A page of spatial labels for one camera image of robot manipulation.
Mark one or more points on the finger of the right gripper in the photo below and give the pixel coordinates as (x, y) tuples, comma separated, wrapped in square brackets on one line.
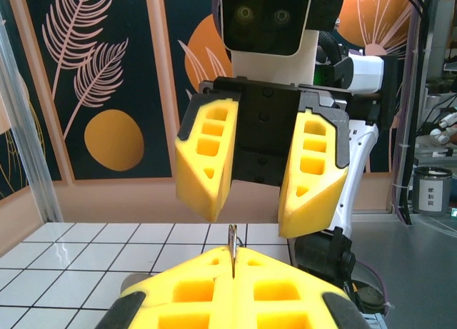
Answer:
[(314, 200), (196, 186)]

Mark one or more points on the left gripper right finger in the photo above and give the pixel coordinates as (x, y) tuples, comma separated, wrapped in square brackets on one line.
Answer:
[(285, 307)]

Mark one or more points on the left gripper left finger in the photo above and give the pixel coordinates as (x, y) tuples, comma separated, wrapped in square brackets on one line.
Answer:
[(185, 307)]

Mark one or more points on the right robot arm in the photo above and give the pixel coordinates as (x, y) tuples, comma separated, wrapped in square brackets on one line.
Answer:
[(357, 157)]

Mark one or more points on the grey container with white label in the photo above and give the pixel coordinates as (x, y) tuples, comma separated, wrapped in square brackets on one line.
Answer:
[(432, 200)]

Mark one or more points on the grey metal sheet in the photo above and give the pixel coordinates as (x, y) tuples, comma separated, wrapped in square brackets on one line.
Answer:
[(421, 272)]

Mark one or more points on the aluminium corner post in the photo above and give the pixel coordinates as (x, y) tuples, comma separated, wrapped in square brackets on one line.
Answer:
[(30, 147)]

